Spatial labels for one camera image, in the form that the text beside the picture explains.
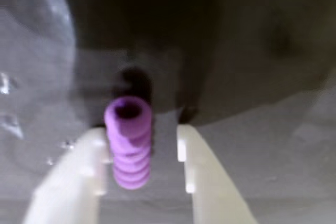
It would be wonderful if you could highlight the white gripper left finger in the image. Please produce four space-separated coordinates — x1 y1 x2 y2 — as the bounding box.
22 126 113 224

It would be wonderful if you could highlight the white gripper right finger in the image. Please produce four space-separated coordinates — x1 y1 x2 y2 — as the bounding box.
176 124 259 224

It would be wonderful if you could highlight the purple ribbed pen grip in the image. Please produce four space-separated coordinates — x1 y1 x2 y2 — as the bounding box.
103 95 154 190

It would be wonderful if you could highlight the dark gray table mat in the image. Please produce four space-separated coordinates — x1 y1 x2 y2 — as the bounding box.
0 0 336 224

